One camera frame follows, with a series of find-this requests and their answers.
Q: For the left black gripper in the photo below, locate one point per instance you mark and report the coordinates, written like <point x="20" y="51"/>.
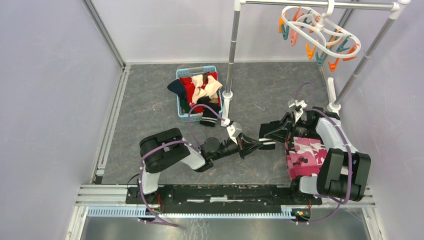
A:
<point x="252" y="145"/>

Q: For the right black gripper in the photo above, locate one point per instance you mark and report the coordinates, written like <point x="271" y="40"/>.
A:
<point x="292" y="125"/>

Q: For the pink camouflage bag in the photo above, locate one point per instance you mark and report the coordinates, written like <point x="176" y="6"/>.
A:
<point x="304" y="156"/>

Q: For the orange clothespin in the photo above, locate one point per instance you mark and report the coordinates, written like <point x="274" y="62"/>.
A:
<point x="332" y="65"/>
<point x="310" y="50"/>
<point x="351" y="50"/>
<point x="281" y="24"/>

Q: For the white clip hanger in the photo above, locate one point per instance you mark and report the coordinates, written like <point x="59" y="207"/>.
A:
<point x="319" y="30"/>

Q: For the black white-striped sock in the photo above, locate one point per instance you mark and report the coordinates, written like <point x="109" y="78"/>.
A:
<point x="270" y="139"/>

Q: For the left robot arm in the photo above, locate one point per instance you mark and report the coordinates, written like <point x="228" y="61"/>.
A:
<point x="160" y="151"/>

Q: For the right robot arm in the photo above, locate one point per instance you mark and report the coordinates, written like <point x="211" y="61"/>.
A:
<point x="344" y="174"/>

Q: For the silver white drying rack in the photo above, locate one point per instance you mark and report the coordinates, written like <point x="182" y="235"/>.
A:
<point x="395" y="8"/>

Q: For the light blue plastic basket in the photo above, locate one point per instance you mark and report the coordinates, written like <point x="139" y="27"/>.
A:
<point x="188" y="72"/>

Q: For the beige sock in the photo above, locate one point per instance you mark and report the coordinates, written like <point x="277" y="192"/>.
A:
<point x="205" y="86"/>

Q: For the teal clothespin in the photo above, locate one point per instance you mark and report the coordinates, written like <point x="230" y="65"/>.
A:
<point x="342" y="47"/>
<point x="320" y="58"/>
<point x="285" y="30"/>

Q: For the red sock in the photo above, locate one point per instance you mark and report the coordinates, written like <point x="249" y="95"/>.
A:
<point x="187" y="82"/>

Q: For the pink clothespin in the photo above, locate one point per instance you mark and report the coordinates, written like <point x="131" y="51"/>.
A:
<point x="293" y="37"/>

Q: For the navy blue sock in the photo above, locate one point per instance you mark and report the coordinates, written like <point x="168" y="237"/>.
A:
<point x="178" y="88"/>

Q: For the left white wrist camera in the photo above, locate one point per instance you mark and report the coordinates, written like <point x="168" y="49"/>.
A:
<point x="233" y="130"/>

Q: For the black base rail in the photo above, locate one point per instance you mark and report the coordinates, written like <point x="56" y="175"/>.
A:
<point x="222" y="199"/>

